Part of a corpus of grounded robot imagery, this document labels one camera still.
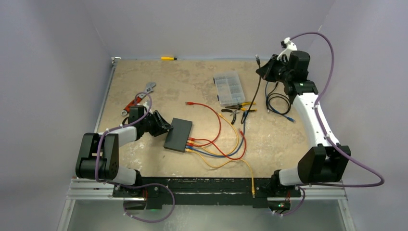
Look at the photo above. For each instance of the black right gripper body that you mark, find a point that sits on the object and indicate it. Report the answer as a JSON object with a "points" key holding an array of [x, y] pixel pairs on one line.
{"points": [[281, 72]]}

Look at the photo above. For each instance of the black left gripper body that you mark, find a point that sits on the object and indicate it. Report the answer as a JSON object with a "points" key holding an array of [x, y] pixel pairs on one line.
{"points": [[151, 125]]}

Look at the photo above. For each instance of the black network switch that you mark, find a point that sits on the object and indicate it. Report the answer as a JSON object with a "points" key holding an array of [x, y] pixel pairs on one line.
{"points": [[177, 137]]}

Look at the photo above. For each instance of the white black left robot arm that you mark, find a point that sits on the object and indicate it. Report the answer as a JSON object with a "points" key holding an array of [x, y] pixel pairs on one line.
{"points": [[98, 157]]}

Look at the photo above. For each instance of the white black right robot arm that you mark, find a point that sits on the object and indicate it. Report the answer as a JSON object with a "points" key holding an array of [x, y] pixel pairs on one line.
{"points": [[326, 159]]}

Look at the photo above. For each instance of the clear plastic parts box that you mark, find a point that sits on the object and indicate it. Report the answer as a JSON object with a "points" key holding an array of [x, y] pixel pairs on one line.
{"points": [[229, 88]]}

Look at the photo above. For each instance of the black yellow pliers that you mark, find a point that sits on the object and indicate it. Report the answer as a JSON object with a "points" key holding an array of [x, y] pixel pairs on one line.
{"points": [[235, 109]]}

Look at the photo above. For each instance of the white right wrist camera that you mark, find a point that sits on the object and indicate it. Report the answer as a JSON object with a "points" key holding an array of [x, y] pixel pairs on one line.
{"points": [[288, 47]]}

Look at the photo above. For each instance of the red handled adjustable wrench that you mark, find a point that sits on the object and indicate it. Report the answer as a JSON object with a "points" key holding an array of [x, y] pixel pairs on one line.
{"points": [[148, 89]]}

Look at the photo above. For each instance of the yellow handled screwdriver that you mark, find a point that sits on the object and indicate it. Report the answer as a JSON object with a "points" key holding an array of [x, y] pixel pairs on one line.
{"points": [[168, 58]]}

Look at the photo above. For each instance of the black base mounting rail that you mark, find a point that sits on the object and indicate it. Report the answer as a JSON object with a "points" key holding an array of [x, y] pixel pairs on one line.
{"points": [[255, 192]]}

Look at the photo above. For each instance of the aluminium frame rail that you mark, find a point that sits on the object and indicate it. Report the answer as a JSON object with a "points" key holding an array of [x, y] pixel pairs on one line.
{"points": [[83, 189]]}

